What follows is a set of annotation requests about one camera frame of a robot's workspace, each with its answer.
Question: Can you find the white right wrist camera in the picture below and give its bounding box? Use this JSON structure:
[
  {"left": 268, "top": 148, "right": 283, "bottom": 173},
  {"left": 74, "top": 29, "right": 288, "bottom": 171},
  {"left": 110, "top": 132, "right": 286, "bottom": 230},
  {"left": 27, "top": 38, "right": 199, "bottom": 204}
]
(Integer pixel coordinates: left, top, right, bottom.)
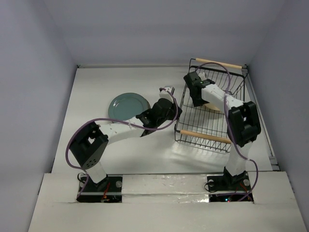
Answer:
[{"left": 198, "top": 72, "right": 207, "bottom": 80}]

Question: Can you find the tan bird plate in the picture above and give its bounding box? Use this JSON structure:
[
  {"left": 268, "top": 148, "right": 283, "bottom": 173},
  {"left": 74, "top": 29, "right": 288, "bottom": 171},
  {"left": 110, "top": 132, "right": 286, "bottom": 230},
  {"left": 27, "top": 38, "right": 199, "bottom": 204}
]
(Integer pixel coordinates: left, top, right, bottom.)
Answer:
[{"left": 204, "top": 103, "right": 220, "bottom": 111}]

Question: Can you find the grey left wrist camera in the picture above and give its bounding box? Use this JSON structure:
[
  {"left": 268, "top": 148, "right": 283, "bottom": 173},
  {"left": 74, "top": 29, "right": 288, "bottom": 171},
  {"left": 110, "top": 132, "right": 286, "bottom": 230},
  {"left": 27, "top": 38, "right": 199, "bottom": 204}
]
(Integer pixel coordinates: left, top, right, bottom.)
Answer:
[{"left": 159, "top": 86, "right": 175, "bottom": 102}]

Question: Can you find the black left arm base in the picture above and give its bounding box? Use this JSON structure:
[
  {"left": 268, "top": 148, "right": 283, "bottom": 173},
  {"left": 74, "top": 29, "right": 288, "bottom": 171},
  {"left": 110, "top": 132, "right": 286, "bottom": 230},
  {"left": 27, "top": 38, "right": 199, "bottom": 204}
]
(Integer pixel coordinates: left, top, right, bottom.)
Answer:
[{"left": 76, "top": 173, "right": 123, "bottom": 203}]

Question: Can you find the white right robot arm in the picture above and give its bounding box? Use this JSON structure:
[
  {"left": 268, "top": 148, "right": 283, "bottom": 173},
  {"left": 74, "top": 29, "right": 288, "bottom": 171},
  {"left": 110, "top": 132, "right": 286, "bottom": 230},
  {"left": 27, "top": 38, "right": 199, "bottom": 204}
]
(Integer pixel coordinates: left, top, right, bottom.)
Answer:
[{"left": 183, "top": 71, "right": 261, "bottom": 189}]

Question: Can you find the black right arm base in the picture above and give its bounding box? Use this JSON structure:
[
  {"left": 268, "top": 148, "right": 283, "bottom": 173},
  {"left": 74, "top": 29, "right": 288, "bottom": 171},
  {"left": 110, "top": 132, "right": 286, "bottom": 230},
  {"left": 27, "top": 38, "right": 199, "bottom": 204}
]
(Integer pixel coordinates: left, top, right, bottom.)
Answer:
[{"left": 204, "top": 167, "right": 254, "bottom": 203}]

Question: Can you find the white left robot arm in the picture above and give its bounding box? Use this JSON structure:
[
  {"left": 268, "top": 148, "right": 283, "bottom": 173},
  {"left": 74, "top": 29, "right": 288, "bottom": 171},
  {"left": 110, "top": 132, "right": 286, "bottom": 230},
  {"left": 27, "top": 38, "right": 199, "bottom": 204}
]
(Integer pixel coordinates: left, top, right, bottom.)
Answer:
[{"left": 66, "top": 98, "right": 182, "bottom": 191}]

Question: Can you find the teal green plate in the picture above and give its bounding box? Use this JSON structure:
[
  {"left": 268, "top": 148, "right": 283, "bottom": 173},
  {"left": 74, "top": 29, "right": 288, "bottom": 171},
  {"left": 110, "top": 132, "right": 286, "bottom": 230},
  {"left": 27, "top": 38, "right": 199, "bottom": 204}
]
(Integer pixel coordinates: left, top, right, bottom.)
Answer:
[{"left": 108, "top": 93, "right": 147, "bottom": 121}]

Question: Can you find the black wire dish rack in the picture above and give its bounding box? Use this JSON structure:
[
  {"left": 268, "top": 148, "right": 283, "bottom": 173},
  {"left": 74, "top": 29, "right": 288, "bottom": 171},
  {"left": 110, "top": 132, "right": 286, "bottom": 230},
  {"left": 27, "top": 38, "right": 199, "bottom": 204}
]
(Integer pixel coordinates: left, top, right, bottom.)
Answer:
[{"left": 173, "top": 57, "right": 248, "bottom": 153}]

